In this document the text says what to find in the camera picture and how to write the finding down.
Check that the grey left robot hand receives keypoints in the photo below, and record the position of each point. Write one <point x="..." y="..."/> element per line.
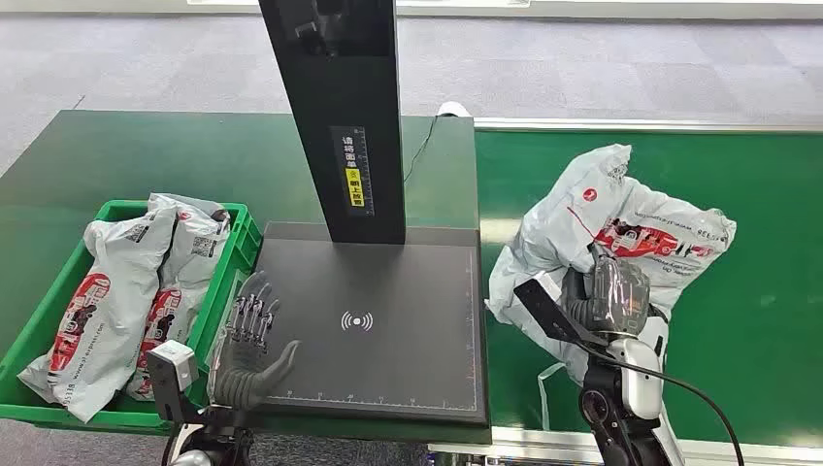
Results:
<point x="247" y="376"/>

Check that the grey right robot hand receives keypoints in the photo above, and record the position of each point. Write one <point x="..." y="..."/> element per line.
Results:
<point x="617" y="296"/>

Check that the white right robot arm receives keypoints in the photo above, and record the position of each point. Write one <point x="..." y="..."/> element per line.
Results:
<point x="636" y="379"/>

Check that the green plastic basket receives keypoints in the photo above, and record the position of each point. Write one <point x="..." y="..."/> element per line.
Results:
<point x="222" y="302"/>

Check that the narrow grey courier package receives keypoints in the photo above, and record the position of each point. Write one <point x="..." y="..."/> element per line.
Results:
<point x="190" y="264"/>

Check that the large grey courier package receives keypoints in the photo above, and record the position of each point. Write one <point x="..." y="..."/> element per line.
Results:
<point x="109" y="302"/>

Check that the black weighing platform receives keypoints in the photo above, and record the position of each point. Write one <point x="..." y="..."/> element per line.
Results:
<point x="398" y="289"/>

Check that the small white object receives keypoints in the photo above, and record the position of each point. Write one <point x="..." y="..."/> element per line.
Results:
<point x="453" y="108"/>

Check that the black scanner column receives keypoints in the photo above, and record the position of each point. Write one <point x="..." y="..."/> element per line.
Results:
<point x="341" y="96"/>

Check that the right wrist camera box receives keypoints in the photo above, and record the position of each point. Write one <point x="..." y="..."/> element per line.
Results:
<point x="546" y="309"/>

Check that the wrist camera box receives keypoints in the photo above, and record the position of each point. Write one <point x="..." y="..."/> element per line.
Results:
<point x="546" y="309"/>
<point x="173" y="366"/>

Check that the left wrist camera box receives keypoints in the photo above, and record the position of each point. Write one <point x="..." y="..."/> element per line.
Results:
<point x="173" y="366"/>

